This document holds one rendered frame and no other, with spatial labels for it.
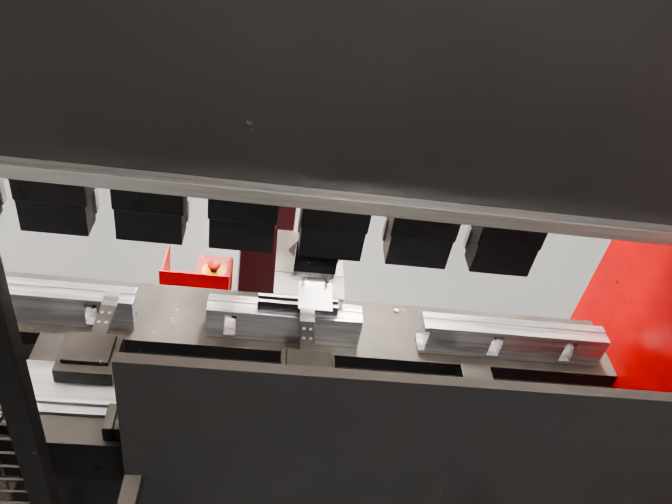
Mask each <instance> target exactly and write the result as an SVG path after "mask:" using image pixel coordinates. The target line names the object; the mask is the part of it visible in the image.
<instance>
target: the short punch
mask: <svg viewBox="0 0 672 504"><path fill-rule="evenodd" d="M337 263H338V260H337V259H326V258H315V257H304V256H298V242H297V243H296V251H295V258H294V266H293V275H292V276H303V277H314V278H325V279H334V275H335V273H336V268H337Z"/></svg>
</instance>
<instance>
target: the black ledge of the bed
mask: <svg viewBox="0 0 672 504"><path fill-rule="evenodd" d="M5 275H6V276H7V277H19V278H31V279H43V280H55V281H67V282H78V283H90V284H102V285H114V286H126V287H137V290H138V304H139V317H138V320H137V323H136V327H135V330H134V331H129V330H116V329H109V331H108V334H112V335H121V336H124V342H125V349H124V351H128V352H142V353H156V354H169V355H183V356H197V357H210V358H224V359H238V360H252V361H265V362H279V363H280V354H281V349H282V348H291V349H299V343H286V342H273V341H260V340H247V339H234V338H221V337H208V336H205V331H206V307H207V302H208V296H209V294H221V295H233V296H245V297H257V298H258V296H259V293H257V292H245V291H234V290H222V289H210V288H198V287H187V286H175V285H163V284H151V283H139V282H128V281H116V280H104V279H92V278H81V277H69V276H57V275H45V274H33V273H22V272H10V271H5ZM338 304H348V305H358V306H362V315H363V326H362V330H361V334H360V338H359V342H358V346H357V348H351V347H338V346H325V345H315V350H318V351H329V352H334V359H335V367H348V368H361V369H375V370H389V371H403V372H416V373H430V374H444V375H456V373H457V370H458V368H459V365H460V363H462V364H475V365H489V366H490V368H491V372H492V375H493V378H499V379H512V380H526V381H540V382H554V383H567V384H581V385H595V386H608V387H611V386H612V384H613V383H614V381H615V380H616V378H617V374H616V372H615V370H614V368H613V366H612V364H611V361H610V359H609V357H608V355H607V353H606V352H605V353H604V355H603V356H602V358H601V360H600V361H599V363H598V365H597V366H587V365H574V364H561V363H548V362H534V361H521V360H508V359H495V358H482V357H469V356H456V355H443V354H430V353H418V352H417V347H416V341H415V333H421V331H422V328H423V321H422V316H421V315H422V312H423V311H424V312H436V313H447V314H459V315H471V316H483V317H495V318H507V319H519V320H531V321H543V322H555V323H566V324H578V325H590V326H594V325H593V323H592V321H587V320H575V319H563V318H552V317H540V316H528V315H516V314H505V313H493V312H481V311H469V310H457V309H446V308H434V307H422V306H410V305H399V304H387V303H375V302H363V301H351V300H344V302H338ZM396 308H397V309H399V313H395V312H394V309H396ZM17 324H18V328H19V332H20V336H21V340H22V344H32V345H35V343H36V341H37V339H38V336H39V334H40V332H49V333H63V334H67V332H85V333H90V332H91V330H92V328H90V327H77V326H64V325H51V324H38V323H25V322H17Z"/></svg>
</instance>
